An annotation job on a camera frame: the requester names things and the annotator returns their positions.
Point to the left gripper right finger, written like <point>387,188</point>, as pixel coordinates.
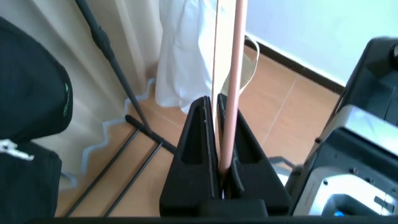
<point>264,189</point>

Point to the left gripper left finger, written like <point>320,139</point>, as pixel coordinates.
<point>186,186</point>

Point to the white garment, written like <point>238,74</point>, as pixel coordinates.
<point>186,56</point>

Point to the pink clothes hanger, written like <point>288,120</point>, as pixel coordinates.
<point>234,62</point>

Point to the black shorts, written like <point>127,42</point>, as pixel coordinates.
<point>28,93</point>

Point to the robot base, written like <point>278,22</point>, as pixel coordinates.
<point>357,155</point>

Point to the white laundry basket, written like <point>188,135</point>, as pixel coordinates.
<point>250,67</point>

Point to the black clothes rack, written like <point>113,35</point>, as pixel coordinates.
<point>102,40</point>

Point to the beige curtain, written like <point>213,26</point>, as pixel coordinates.
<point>130,46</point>

